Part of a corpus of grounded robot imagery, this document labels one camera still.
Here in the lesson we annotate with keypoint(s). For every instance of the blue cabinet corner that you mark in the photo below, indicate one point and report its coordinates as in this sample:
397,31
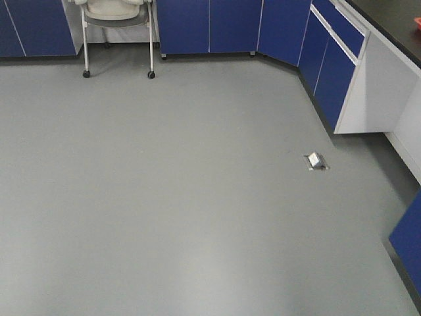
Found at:
405,240

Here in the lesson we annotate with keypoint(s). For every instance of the red plastic tray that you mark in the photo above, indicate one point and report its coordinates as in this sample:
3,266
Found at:
417,20

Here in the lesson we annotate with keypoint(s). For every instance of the blue side bench cabinet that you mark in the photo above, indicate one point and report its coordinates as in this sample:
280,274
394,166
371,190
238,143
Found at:
360,61

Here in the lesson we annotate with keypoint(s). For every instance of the near floor socket box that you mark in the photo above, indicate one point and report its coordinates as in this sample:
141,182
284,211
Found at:
316,162

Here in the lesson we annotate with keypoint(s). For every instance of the white rolling chair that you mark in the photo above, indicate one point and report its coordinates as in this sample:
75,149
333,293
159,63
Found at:
115,14

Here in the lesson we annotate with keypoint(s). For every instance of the blue wall cabinets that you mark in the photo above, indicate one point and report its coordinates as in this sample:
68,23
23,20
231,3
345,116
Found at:
274,28

